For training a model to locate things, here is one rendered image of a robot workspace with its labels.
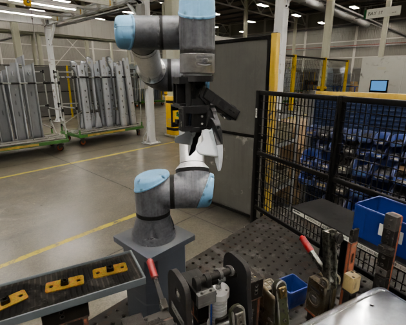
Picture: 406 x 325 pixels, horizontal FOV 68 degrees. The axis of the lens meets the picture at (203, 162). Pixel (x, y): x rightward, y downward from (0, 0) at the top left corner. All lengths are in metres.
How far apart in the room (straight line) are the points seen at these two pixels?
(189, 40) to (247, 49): 2.49
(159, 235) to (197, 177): 0.23
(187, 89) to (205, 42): 0.10
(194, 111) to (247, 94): 2.47
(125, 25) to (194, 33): 0.18
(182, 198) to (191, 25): 0.54
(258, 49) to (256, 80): 0.27
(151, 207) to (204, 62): 0.53
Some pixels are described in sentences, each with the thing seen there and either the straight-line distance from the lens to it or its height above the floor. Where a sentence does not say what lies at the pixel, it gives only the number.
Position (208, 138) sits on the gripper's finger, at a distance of 0.65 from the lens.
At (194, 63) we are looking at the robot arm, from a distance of 0.65.
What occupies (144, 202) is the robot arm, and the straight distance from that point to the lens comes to 1.00.
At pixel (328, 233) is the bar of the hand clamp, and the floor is 1.21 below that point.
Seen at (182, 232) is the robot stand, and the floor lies 1.10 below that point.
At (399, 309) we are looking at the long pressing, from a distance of 1.11.
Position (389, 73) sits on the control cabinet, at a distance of 7.54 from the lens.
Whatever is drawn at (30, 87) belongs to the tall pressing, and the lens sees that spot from 7.68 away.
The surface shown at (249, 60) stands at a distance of 3.10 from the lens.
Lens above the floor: 1.64
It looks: 16 degrees down
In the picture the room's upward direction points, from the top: straight up
